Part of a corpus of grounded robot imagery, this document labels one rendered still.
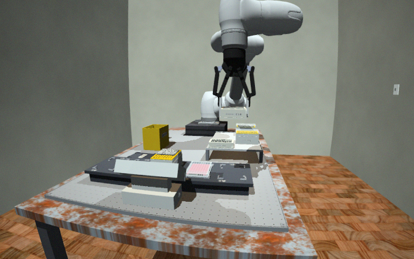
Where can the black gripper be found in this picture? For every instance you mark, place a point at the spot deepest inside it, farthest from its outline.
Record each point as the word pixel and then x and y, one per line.
pixel 234 64

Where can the pink trough reservoir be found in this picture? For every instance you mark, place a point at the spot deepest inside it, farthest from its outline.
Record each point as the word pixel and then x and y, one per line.
pixel 233 113

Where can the dark grey rectangular pad with rg label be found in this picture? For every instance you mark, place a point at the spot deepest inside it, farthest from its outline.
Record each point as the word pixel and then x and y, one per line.
pixel 141 155

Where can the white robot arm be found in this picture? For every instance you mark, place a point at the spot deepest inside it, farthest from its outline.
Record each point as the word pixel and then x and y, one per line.
pixel 239 19

